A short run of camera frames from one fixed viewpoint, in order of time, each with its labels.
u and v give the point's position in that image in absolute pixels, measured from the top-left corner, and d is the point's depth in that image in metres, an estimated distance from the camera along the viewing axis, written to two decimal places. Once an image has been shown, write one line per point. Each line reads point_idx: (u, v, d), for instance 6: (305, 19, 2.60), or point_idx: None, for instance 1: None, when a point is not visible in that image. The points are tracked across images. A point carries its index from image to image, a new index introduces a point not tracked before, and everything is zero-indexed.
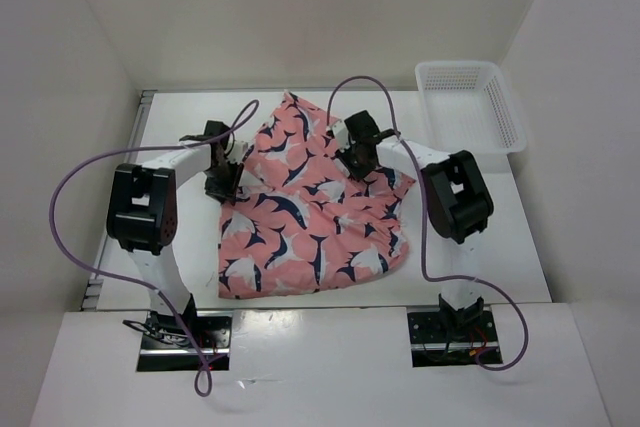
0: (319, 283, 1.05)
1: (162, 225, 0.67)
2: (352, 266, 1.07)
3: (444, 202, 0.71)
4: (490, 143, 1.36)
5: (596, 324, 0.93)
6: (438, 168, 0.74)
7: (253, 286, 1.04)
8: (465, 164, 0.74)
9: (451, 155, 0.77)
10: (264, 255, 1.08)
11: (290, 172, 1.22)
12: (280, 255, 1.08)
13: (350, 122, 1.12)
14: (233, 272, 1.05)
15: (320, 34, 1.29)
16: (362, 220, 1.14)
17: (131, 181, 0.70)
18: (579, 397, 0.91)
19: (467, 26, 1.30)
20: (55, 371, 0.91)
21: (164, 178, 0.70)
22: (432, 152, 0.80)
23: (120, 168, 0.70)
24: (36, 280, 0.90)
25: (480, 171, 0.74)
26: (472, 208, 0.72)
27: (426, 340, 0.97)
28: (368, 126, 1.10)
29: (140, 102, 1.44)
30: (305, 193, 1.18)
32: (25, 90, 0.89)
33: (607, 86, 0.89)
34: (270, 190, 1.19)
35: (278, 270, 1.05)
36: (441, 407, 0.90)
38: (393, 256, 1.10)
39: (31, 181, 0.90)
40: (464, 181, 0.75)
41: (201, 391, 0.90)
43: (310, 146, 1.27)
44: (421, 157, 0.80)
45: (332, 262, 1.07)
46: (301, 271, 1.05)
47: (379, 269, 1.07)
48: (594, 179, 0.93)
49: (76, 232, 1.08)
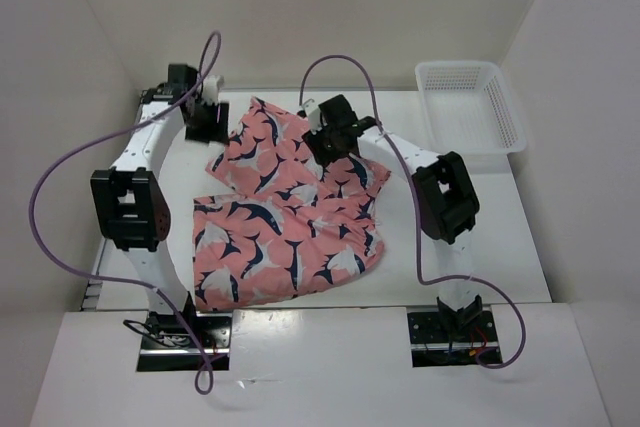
0: (298, 288, 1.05)
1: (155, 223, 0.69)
2: (329, 269, 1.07)
3: (435, 208, 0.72)
4: (490, 143, 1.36)
5: (596, 324, 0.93)
6: (427, 172, 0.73)
7: (230, 296, 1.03)
8: (455, 167, 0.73)
9: (439, 157, 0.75)
10: (240, 264, 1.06)
11: (262, 179, 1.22)
12: (256, 263, 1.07)
13: (324, 107, 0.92)
14: (208, 286, 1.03)
15: (320, 34, 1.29)
16: (336, 221, 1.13)
17: (110, 187, 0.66)
18: (579, 397, 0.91)
19: (467, 25, 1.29)
20: (55, 371, 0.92)
21: (144, 185, 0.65)
22: (419, 152, 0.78)
23: (96, 175, 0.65)
24: (36, 281, 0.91)
25: (467, 172, 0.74)
26: (459, 210, 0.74)
27: (427, 340, 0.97)
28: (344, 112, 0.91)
29: (140, 102, 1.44)
30: (278, 199, 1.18)
32: (25, 91, 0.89)
33: (607, 86, 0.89)
34: (243, 198, 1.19)
35: (254, 279, 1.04)
36: (440, 407, 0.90)
38: (368, 255, 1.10)
39: (32, 182, 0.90)
40: (451, 181, 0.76)
41: (201, 389, 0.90)
43: (280, 151, 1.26)
44: (409, 157, 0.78)
45: (308, 267, 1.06)
46: (278, 278, 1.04)
47: (357, 270, 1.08)
48: (594, 179, 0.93)
49: (76, 232, 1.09)
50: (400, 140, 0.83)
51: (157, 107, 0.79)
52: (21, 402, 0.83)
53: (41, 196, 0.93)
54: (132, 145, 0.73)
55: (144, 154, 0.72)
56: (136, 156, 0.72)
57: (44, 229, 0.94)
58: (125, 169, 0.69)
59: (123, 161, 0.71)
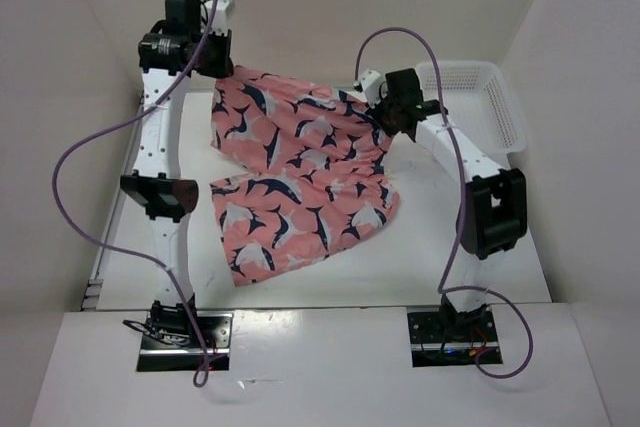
0: (328, 248, 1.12)
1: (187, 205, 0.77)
2: (354, 225, 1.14)
3: (480, 220, 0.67)
4: (490, 143, 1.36)
5: (595, 324, 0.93)
6: (483, 184, 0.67)
7: (266, 265, 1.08)
8: (515, 184, 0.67)
9: (500, 171, 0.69)
10: (268, 236, 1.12)
11: (266, 149, 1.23)
12: (284, 232, 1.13)
13: (392, 77, 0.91)
14: (243, 260, 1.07)
15: (320, 33, 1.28)
16: (351, 182, 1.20)
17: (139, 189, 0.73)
18: (578, 396, 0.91)
19: (468, 25, 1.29)
20: (54, 371, 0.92)
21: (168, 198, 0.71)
22: (480, 159, 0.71)
23: (124, 182, 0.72)
24: (35, 280, 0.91)
25: (526, 196, 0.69)
26: (503, 228, 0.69)
27: (426, 340, 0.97)
28: (411, 89, 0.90)
29: (140, 102, 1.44)
30: (291, 170, 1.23)
32: (24, 90, 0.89)
33: (607, 86, 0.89)
34: (258, 175, 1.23)
35: (286, 247, 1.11)
36: (441, 407, 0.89)
38: (387, 207, 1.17)
39: (32, 181, 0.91)
40: (505, 198, 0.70)
41: (197, 381, 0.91)
43: (276, 119, 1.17)
44: (468, 162, 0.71)
45: (334, 227, 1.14)
46: (308, 242, 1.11)
47: (379, 221, 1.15)
48: (594, 178, 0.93)
49: (76, 233, 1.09)
50: (463, 137, 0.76)
51: (156, 81, 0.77)
52: (21, 400, 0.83)
53: (41, 195, 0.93)
54: (146, 140, 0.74)
55: (160, 153, 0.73)
56: (153, 157, 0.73)
57: (45, 228, 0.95)
58: (147, 176, 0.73)
59: (144, 163, 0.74)
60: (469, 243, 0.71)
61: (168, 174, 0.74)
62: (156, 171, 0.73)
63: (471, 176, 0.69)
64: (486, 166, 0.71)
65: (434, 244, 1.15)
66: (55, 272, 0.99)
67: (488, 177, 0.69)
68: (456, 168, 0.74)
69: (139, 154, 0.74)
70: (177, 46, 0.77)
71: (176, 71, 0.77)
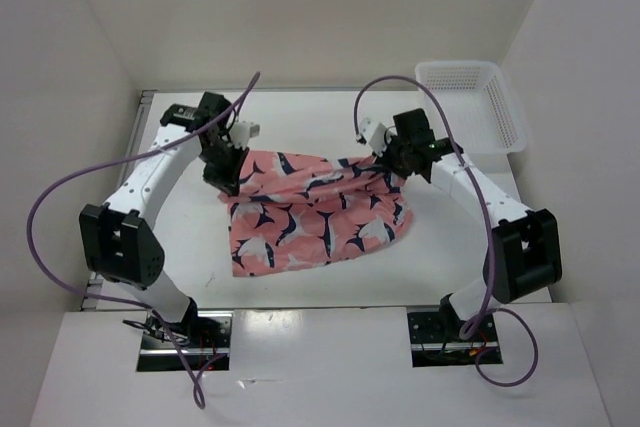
0: (330, 255, 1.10)
1: (143, 269, 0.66)
2: (360, 237, 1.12)
3: (512, 267, 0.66)
4: (490, 143, 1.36)
5: (595, 324, 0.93)
6: (512, 229, 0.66)
7: (267, 261, 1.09)
8: (546, 227, 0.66)
9: (528, 212, 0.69)
10: (274, 233, 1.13)
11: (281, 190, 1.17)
12: (291, 232, 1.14)
13: (400, 119, 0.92)
14: (245, 251, 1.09)
15: (320, 33, 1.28)
16: (366, 194, 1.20)
17: (95, 227, 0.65)
18: (579, 396, 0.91)
19: (469, 25, 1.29)
20: (54, 371, 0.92)
21: (133, 230, 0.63)
22: (505, 200, 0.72)
23: (86, 211, 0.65)
24: (34, 280, 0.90)
25: (558, 239, 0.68)
26: (535, 274, 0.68)
27: (426, 340, 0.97)
28: (421, 129, 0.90)
29: (140, 102, 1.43)
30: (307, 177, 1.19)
32: (24, 89, 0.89)
33: (607, 85, 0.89)
34: (261, 187, 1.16)
35: (289, 246, 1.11)
36: (441, 408, 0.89)
38: (398, 224, 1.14)
39: (31, 180, 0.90)
40: (535, 242, 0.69)
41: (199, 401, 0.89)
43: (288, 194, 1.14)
44: (491, 203, 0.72)
45: (340, 235, 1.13)
46: (312, 245, 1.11)
47: (387, 238, 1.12)
48: (595, 178, 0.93)
49: (75, 233, 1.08)
50: (481, 176, 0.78)
51: (169, 134, 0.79)
52: (21, 398, 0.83)
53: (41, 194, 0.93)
54: (133, 178, 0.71)
55: (143, 192, 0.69)
56: (133, 193, 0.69)
57: (45, 228, 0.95)
58: (117, 209, 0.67)
59: (119, 197, 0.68)
60: (498, 289, 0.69)
61: (141, 212, 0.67)
62: (129, 206, 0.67)
63: (497, 220, 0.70)
64: (511, 207, 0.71)
65: (435, 244, 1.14)
66: (55, 271, 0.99)
67: (515, 220, 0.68)
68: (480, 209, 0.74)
69: (119, 189, 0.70)
70: (201, 118, 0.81)
71: (193, 129, 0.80)
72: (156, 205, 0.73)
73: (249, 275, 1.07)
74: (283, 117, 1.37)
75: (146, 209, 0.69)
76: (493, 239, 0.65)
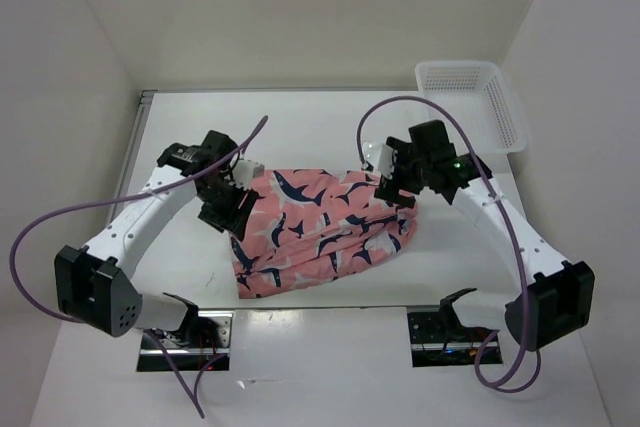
0: (337, 270, 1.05)
1: (113, 318, 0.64)
2: (366, 249, 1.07)
3: (545, 323, 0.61)
4: (491, 143, 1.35)
5: (595, 323, 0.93)
6: (549, 288, 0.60)
7: (272, 282, 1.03)
8: (584, 284, 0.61)
9: (565, 266, 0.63)
10: (279, 255, 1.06)
11: (289, 236, 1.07)
12: (295, 251, 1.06)
13: (417, 132, 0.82)
14: (251, 273, 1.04)
15: (320, 33, 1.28)
16: None
17: (71, 271, 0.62)
18: (578, 395, 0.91)
19: (468, 25, 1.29)
20: (54, 371, 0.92)
21: (106, 281, 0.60)
22: (540, 248, 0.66)
23: (63, 253, 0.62)
24: (33, 280, 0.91)
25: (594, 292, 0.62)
26: (563, 324, 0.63)
27: (426, 340, 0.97)
28: (442, 143, 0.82)
29: (140, 102, 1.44)
30: (313, 208, 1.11)
32: (24, 90, 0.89)
33: (606, 85, 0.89)
34: (271, 243, 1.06)
35: (294, 265, 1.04)
36: (441, 408, 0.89)
38: (403, 234, 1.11)
39: (31, 180, 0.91)
40: None
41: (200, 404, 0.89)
43: (299, 254, 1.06)
44: (525, 250, 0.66)
45: (346, 249, 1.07)
46: (318, 262, 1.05)
47: (393, 249, 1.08)
48: (594, 178, 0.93)
49: (75, 233, 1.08)
50: (519, 222, 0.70)
51: (164, 176, 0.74)
52: (21, 398, 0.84)
53: (40, 195, 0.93)
54: (117, 222, 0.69)
55: (123, 238, 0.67)
56: (115, 238, 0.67)
57: (46, 228, 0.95)
58: (95, 254, 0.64)
59: (101, 241, 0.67)
60: (523, 339, 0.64)
61: (119, 260, 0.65)
62: (108, 252, 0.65)
63: (532, 275, 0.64)
64: (547, 257, 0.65)
65: (435, 245, 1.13)
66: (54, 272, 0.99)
67: (552, 275, 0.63)
68: (513, 255, 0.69)
69: (102, 231, 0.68)
70: (200, 160, 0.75)
71: (189, 174, 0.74)
72: (144, 244, 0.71)
73: (255, 297, 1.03)
74: (283, 117, 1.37)
75: (127, 256, 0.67)
76: (529, 297, 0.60)
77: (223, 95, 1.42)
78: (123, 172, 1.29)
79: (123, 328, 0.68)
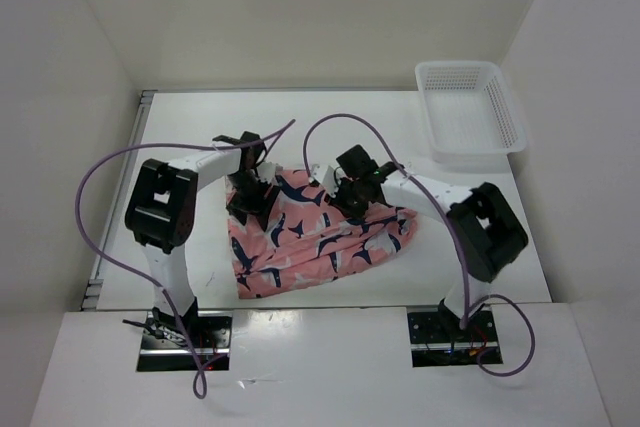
0: (338, 270, 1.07)
1: (177, 226, 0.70)
2: (366, 249, 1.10)
3: (481, 246, 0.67)
4: (491, 143, 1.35)
5: (595, 323, 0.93)
6: (465, 208, 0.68)
7: (273, 282, 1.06)
8: (492, 198, 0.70)
9: (473, 190, 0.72)
10: (278, 255, 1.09)
11: (288, 237, 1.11)
12: (295, 253, 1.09)
13: (345, 158, 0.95)
14: (251, 273, 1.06)
15: (320, 33, 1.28)
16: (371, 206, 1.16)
17: (154, 177, 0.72)
18: (578, 396, 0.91)
19: (469, 25, 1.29)
20: (53, 371, 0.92)
21: (185, 183, 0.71)
22: (450, 189, 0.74)
23: (149, 162, 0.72)
24: (34, 280, 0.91)
25: (507, 202, 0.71)
26: (504, 246, 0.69)
27: (427, 340, 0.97)
28: (364, 162, 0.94)
29: (140, 102, 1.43)
30: (313, 208, 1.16)
32: (24, 90, 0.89)
33: (606, 85, 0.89)
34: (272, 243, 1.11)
35: (295, 265, 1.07)
36: (440, 408, 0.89)
38: (403, 234, 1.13)
39: (31, 181, 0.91)
40: (492, 215, 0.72)
41: (198, 392, 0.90)
43: (297, 254, 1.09)
44: (439, 195, 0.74)
45: (345, 250, 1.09)
46: (318, 262, 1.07)
47: (393, 249, 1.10)
48: (595, 177, 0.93)
49: (76, 233, 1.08)
50: (426, 179, 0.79)
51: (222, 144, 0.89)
52: (20, 398, 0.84)
53: (41, 195, 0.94)
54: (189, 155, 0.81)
55: (195, 164, 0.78)
56: (188, 163, 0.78)
57: (46, 227, 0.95)
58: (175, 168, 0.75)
59: (177, 163, 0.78)
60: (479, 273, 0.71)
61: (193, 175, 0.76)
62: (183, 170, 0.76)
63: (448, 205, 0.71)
64: (458, 191, 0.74)
65: (436, 245, 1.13)
66: (55, 273, 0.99)
67: (465, 200, 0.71)
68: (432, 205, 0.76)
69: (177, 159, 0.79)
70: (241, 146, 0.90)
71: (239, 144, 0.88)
72: (202, 180, 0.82)
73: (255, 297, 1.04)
74: (283, 116, 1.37)
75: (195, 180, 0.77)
76: (451, 223, 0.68)
77: (223, 95, 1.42)
78: (124, 172, 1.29)
79: (176, 245, 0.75)
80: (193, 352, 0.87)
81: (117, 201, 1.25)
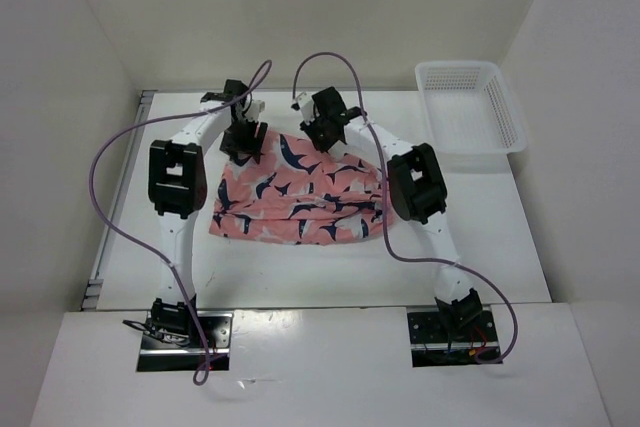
0: (302, 236, 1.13)
1: (194, 193, 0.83)
2: (335, 226, 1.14)
3: (408, 191, 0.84)
4: (490, 143, 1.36)
5: (596, 324, 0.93)
6: (402, 160, 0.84)
7: (242, 227, 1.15)
8: (425, 154, 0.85)
9: (413, 148, 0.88)
10: (253, 208, 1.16)
11: (268, 196, 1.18)
12: (269, 211, 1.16)
13: (318, 97, 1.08)
14: (226, 215, 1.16)
15: (319, 33, 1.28)
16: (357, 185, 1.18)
17: (163, 155, 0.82)
18: (578, 397, 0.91)
19: (468, 25, 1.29)
20: (53, 372, 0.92)
21: (192, 156, 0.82)
22: (396, 142, 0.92)
23: (156, 144, 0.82)
24: (34, 279, 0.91)
25: (438, 162, 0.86)
26: (428, 194, 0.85)
27: (427, 340, 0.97)
28: (335, 101, 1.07)
29: (140, 102, 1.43)
30: (302, 176, 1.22)
32: (24, 91, 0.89)
33: (606, 85, 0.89)
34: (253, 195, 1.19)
35: (265, 220, 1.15)
36: (439, 407, 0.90)
38: (375, 222, 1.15)
39: (31, 181, 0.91)
40: (423, 169, 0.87)
41: (198, 381, 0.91)
43: (270, 212, 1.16)
44: (386, 146, 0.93)
45: (315, 220, 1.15)
46: (287, 224, 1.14)
47: (360, 233, 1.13)
48: (595, 177, 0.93)
49: (76, 232, 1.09)
50: (382, 132, 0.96)
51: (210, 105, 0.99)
52: (20, 398, 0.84)
53: (41, 195, 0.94)
54: (188, 126, 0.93)
55: (196, 135, 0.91)
56: (189, 135, 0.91)
57: (45, 226, 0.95)
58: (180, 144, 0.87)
59: (179, 137, 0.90)
60: (405, 213, 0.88)
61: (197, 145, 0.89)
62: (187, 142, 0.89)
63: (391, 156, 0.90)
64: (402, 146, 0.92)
65: None
66: (55, 272, 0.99)
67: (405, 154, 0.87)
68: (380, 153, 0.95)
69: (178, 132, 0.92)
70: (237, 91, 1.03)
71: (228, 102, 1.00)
72: (205, 144, 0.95)
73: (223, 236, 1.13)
74: (284, 116, 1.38)
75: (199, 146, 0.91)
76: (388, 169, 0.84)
77: None
78: (124, 171, 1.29)
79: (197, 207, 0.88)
80: (204, 347, 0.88)
81: (120, 187, 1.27)
